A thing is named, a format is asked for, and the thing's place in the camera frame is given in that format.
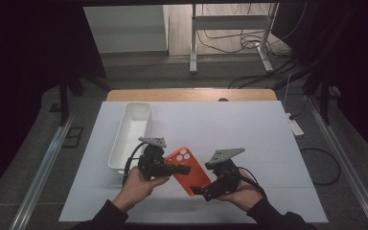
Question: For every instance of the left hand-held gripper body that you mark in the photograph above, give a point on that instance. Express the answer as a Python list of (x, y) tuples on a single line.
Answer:
[(153, 159)]

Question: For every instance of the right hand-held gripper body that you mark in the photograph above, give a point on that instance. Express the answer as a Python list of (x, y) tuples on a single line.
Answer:
[(226, 179)]

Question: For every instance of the orange phone case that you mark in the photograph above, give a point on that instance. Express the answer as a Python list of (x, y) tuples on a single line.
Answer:
[(195, 179)]

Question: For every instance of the white plastic bin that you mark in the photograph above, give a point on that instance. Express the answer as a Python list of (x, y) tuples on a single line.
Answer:
[(131, 134)]

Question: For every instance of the person's right hand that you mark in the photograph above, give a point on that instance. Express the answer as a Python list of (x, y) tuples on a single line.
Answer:
[(246, 195)]

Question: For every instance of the person's left hand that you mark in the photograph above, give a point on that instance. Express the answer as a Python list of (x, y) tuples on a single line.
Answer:
[(134, 191)]

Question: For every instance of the white table sheet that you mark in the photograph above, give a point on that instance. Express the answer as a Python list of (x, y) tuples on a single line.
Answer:
[(220, 127)]

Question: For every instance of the wooden table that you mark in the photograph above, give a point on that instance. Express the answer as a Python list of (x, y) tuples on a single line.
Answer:
[(188, 95)]

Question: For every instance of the white power strip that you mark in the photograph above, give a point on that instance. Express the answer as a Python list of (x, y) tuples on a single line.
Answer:
[(295, 125)]

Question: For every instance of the black stand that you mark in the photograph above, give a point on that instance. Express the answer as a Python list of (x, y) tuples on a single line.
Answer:
[(324, 96), (64, 96)]

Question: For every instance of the white cabinet panel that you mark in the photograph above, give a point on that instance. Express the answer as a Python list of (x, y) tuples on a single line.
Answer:
[(124, 28)]

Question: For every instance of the aluminium rail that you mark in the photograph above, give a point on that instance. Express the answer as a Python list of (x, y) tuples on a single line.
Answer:
[(345, 163), (44, 172)]

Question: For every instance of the white metal desk frame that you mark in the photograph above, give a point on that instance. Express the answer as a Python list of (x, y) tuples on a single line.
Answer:
[(230, 22)]

